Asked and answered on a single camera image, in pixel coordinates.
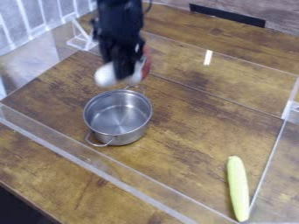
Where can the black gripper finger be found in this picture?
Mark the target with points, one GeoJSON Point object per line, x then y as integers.
{"type": "Point", "coordinates": [125, 57]}

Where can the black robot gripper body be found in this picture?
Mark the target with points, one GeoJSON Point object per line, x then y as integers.
{"type": "Point", "coordinates": [118, 25]}

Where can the white red plush mushroom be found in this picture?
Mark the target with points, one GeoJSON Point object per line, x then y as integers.
{"type": "Point", "coordinates": [111, 73]}

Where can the silver metal pot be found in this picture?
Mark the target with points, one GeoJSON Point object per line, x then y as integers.
{"type": "Point", "coordinates": [118, 116]}

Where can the black bar on table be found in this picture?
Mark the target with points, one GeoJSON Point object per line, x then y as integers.
{"type": "Point", "coordinates": [247, 20]}

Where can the pale green toy cucumber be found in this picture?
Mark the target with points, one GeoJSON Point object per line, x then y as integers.
{"type": "Point", "coordinates": [238, 186]}

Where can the clear acrylic triangular bracket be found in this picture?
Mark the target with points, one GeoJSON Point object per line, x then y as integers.
{"type": "Point", "coordinates": [82, 40]}

